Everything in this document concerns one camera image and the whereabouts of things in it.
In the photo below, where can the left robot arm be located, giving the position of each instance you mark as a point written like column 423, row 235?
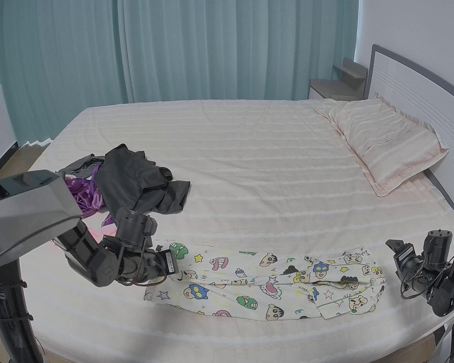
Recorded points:
column 34, row 210

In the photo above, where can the bed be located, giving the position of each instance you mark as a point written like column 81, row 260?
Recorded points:
column 249, row 165

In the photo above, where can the white printed pyjama trousers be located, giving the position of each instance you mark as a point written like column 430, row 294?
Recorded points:
column 249, row 286

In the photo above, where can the black garment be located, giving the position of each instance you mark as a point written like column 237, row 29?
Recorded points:
column 132, row 176

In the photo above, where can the cream pillow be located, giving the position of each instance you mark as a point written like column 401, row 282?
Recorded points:
column 389, row 146

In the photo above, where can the blue-green curtain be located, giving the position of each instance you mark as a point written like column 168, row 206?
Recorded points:
column 212, row 32

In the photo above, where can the grey garment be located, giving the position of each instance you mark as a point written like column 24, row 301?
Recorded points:
column 79, row 166

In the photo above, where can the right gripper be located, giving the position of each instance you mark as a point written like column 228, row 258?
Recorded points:
column 408, row 261

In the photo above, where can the grey bedside table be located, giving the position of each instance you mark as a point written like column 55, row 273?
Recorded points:
column 333, row 85

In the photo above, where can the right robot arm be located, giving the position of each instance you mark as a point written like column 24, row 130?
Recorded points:
column 444, row 278

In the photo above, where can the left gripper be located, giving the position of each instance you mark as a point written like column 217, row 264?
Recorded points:
column 162, row 265

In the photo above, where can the purple garment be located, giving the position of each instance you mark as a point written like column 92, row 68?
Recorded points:
column 85, row 195

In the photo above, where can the pink garment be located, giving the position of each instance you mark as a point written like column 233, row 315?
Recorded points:
column 98, row 233

